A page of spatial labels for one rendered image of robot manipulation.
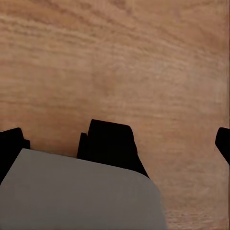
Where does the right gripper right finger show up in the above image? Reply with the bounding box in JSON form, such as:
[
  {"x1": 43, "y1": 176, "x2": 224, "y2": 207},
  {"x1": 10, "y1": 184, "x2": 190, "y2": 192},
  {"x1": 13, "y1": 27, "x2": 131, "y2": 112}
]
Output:
[{"x1": 215, "y1": 127, "x2": 230, "y2": 165}]

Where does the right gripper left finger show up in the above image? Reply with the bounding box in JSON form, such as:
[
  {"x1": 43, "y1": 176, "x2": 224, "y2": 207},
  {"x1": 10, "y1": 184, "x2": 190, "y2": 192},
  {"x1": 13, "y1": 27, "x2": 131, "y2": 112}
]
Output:
[{"x1": 0, "y1": 127, "x2": 24, "y2": 184}]

